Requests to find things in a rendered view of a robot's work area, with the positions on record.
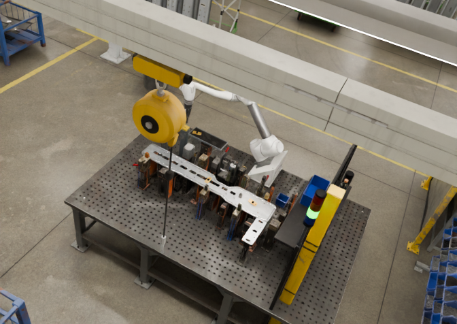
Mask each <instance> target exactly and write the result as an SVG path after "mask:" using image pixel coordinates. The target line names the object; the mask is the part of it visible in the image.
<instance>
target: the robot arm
mask: <svg viewBox="0 0 457 324"><path fill-rule="evenodd" d="M179 89H180V90H181V91H182V93H183V95H184V107H185V112H186V124H187V123H188V117H189V116H190V112H191V109H192V104H193V100H194V96H195V89H199V90H200V91H203V92H205V93H207V94H209V95H212V96H214V97H217V98H221V99H225V100H227V101H242V102H243V103H244V104H245V105H246V106H247V107H248V109H249V111H250V114H251V115H252V118H253V120H254V122H255V124H256V126H257V129H258V131H259V133H260V135H261V137H262V139H254V140H252V141H251V142H250V150H251V152H252V154H253V156H254V158H255V159H256V162H254V164H255V165H257V166H256V169H257V168H259V167H263V166H266V165H270V164H271V162H272V160H273V158H274V157H275V156H277V155H278V154H280V153H281V152H282V151H283V149H284V145H283V144H282V142H281V141H279V140H278V139H277V138H276V137H275V136H274V135H272V134H271V132H270V130H269V128H268V126H267V124H266V122H265V120H264V118H263V115H262V113H261V111H260V109H259V106H258V104H257V103H254V102H253V101H250V100H248V99H245V98H243V97H240V96H239V95H236V94H233V93H231V92H228V91H216V90H214V89H212V88H209V87H206V86H203V85H202V84H198V83H196V82H191V83H190V84H189V85H187V84H185V83H184V84H183V85H182V86H181V87H179Z"/></svg>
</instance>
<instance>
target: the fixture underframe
mask: <svg viewBox="0 0 457 324"><path fill-rule="evenodd" d="M71 209H72V210H73V219H74V225H75V230H76V241H75V242H74V243H73V244H72V245H71V246H72V247H74V248H76V249H77V250H79V251H81V252H82V253H84V252H85V250H86V249H87V248H88V247H89V246H90V245H91V244H92V243H93V244H95V245H97V246H98V247H100V248H102V249H103V250H106V251H107V252H109V253H111V254H113V255H114V256H116V257H118V258H120V259H121V260H123V261H125V262H127V263H129V264H130V265H132V266H134V267H136V268H137V269H139V270H140V274H139V276H138V277H137V278H136V279H135V280H134V282H135V283H137V284H138V285H140V286H141V287H143V288H145V289H147V290H148V288H149V287H150V285H151V284H152V283H153V282H154V280H155V279H157V280H159V281H161V282H162V283H164V284H166V285H167V286H169V287H171V288H173V289H175V290H176V291H178V292H180V293H182V294H184V295H185V296H187V297H189V298H190V299H193V300H194V301H196V302H198V303H200V304H201V305H203V306H204V307H206V308H209V309H210V310H212V311H214V312H215V313H217V314H216V316H215V317H214V319H213V321H212V322H211V324H231V323H232V322H233V323H235V324H255V323H253V322H251V321H249V320H247V319H245V318H243V317H241V316H239V315H238V314H235V313H234V312H232V311H231V308H232V306H233V304H234V302H243V301H242V300H240V299H239V298H237V297H235V296H233V295H231V294H230V293H227V292H226V291H224V290H222V289H220V288H218V287H217V288H218V290H219V291H220V292H221V294H222V295H223V296H224V298H223V300H222V305H220V304H217V303H215V302H214V301H212V300H210V299H209V298H207V297H205V296H203V295H201V294H200V293H198V292H196V291H194V290H192V289H191V288H189V287H187V286H186V285H183V284H182V283H180V282H178V281H176V280H174V279H173V278H171V277H169V276H168V275H166V274H164V273H162V272H160V271H158V270H156V269H155V268H153V267H152V266H153V265H154V264H155V262H156V261H157V259H158V258H159V257H160V255H158V254H156V253H154V252H153V251H151V250H149V249H147V248H146V247H144V246H142V245H140V244H138V243H136V242H134V243H135V244H136V245H137V247H138V248H139V249H140V251H141V260H139V259H137V258H135V257H133V256H132V255H130V254H128V253H126V252H124V251H123V250H120V249H119V248H117V247H115V246H114V245H112V244H110V243H109V242H106V241H105V240H103V239H101V238H99V237H97V236H96V235H94V234H92V233H91V232H89V231H88V230H89V229H90V228H91V227H92V226H93V225H94V224H95V223H96V222H98V221H96V220H95V219H93V218H89V219H88V220H87V221H85V217H88V216H87V215H85V214H83V213H81V212H80V211H78V210H76V209H74V208H72V207H71Z"/></svg>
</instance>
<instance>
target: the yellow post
mask: <svg viewBox="0 0 457 324"><path fill-rule="evenodd" d="M326 193H327V196H326V198H325V200H324V203H323V204H322V207H321V209H320V211H319V214H318V216H317V218H316V221H315V223H314V225H313V227H312V228H311V229H310V231H309V233H308V235H307V238H306V240H305V242H304V245H303V247H302V249H301V251H300V253H299V256H298V258H297V260H296V262H295V265H294V267H293V269H292V271H291V273H290V276H289V278H288V280H287V283H286V285H285V287H284V290H283V291H282V294H281V296H280V300H281V301H283V302H284V303H286V304H288V305H291V303H292V301H293V299H294V297H295V295H296V293H297V290H298V288H299V286H300V284H301V282H302V280H303V278H304V276H305V274H306V272H307V270H308V268H309V266H310V264H311V261H312V259H313V257H314V255H315V253H316V251H317V249H318V247H319V245H320V243H321V241H322V239H323V237H324V235H325V233H326V230H327V229H328V226H329V225H330V223H331V221H332V219H333V217H334V215H335V213H336V211H337V209H338V207H339V204H340V202H341V200H342V198H343V196H344V194H345V190H344V189H342V188H340V187H338V186H335V185H333V184H331V185H330V187H329V189H328V191H327V192H326ZM268 324H282V323H281V322H280V321H278V320H276V319H274V318H273V317H271V319H270V321H269V323H268Z"/></svg>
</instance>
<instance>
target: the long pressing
mask: <svg viewBox="0 0 457 324"><path fill-rule="evenodd" d="M146 152H148V153H149V154H150V158H151V160H153V161H155V162H157V163H159V164H161V165H162V166H164V167H166V168H168V169H169V160H166V159H164V158H163V157H161V156H158V155H156V154H154V152H157V153H159V154H161V153H162V154H163V156H165V157H167V158H169V159H170V152H169V151H168V150H165V149H164V148H161V147H160V146H157V145H156V144H151V145H149V146H148V147H147V148H146V149H144V150H143V151H142V152H141V153H142V155H145V153H146ZM171 161H175V162H176V163H178V164H177V165H176V164H174V163H171V170H172V171H173V172H175V173H177V174H179V175H181V176H183V177H185V178H187V179H189V180H191V181H193V182H195V183H196V184H198V185H200V186H202V187H205V184H208V185H209V191H211V192H213V193H215V194H217V195H219V196H221V197H222V198H223V199H224V200H225V201H226V202H227V203H229V204H231V205H233V206H235V207H236V208H237V205H238V203H242V210H243V211H244V212H246V213H248V214H250V215H252V216H254V217H256V218H259V219H261V220H263V221H265V222H268V221H269V219H270V218H271V217H272V215H273V213H274V212H275V210H276V206H275V205H274V204H272V203H270V202H268V201H266V200H264V199H262V198H260V197H258V196H256V195H254V194H252V193H251V192H249V191H247V190H245V189H243V188H241V187H228V186H226V185H225V184H222V183H221V182H218V181H217V180H216V177H215V176H214V175H213V174H212V173H210V172H208V171H206V170H204V169H202V168H200V167H198V166H196V165H194V164H192V163H191V162H189V161H187V160H185V159H183V158H181V157H179V156H177V155H175V154H173V153H172V158H171ZM181 165H183V166H184V167H186V168H187V169H183V168H181V167H180V166H181ZM190 170H192V171H194V172H196V174H193V173H191V172H189V171H190ZM197 174H200V175H202V176H203V177H205V178H208V177H211V178H212V179H211V181H213V182H215V183H217V184H219V186H218V187H217V186H216V185H214V184H212V183H210V182H209V183H206V182H205V180H204V179H202V178H200V177H198V176H197ZM194 177H195V178H194ZM222 187H224V188H226V189H228V190H227V191H225V190H223V189H222ZM231 191H232V192H234V193H235V195H233V194H231V193H230V192H231ZM240 193H242V194H243V195H242V198H239V194H240ZM249 199H252V200H253V201H255V202H256V203H257V205H256V206H254V205H252V204H251V203H250V202H249V201H248V200H249ZM257 212H258V213H257Z"/></svg>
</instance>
